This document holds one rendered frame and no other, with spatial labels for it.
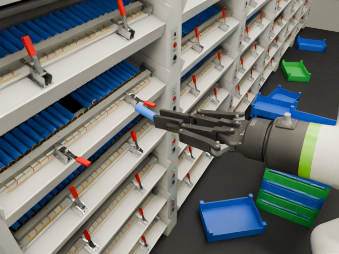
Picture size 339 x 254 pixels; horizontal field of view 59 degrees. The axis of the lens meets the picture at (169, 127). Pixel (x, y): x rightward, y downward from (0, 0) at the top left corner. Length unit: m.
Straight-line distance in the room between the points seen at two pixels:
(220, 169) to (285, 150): 1.47
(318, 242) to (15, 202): 0.89
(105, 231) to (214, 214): 0.81
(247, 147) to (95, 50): 0.41
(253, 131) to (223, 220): 1.22
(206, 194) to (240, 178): 0.26
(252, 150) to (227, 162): 1.49
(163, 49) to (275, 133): 0.54
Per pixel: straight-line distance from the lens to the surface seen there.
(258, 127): 0.52
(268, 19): 2.29
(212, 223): 1.69
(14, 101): 0.59
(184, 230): 1.66
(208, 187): 1.84
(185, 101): 1.25
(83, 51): 0.71
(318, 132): 0.51
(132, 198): 1.13
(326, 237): 1.12
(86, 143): 0.77
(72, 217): 0.87
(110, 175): 0.94
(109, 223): 1.08
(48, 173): 0.72
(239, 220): 1.73
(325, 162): 0.50
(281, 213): 1.79
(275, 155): 0.51
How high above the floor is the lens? 1.39
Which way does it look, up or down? 38 degrees down
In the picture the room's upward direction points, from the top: straight up
